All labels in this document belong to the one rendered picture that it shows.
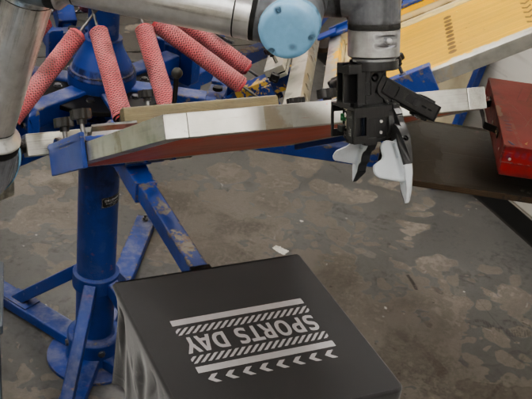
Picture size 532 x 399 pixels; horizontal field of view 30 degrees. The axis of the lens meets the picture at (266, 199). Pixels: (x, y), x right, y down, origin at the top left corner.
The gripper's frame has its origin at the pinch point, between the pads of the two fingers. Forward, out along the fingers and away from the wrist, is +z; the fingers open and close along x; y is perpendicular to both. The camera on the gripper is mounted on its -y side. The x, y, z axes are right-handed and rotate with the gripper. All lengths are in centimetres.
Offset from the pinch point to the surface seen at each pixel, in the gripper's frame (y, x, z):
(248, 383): 7, -37, 45
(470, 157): -93, -104, 25
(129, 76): -6, -147, 0
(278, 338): -4, -47, 42
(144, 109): 13, -74, -3
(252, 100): -12, -74, -2
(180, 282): 8, -70, 35
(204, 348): 11, -48, 42
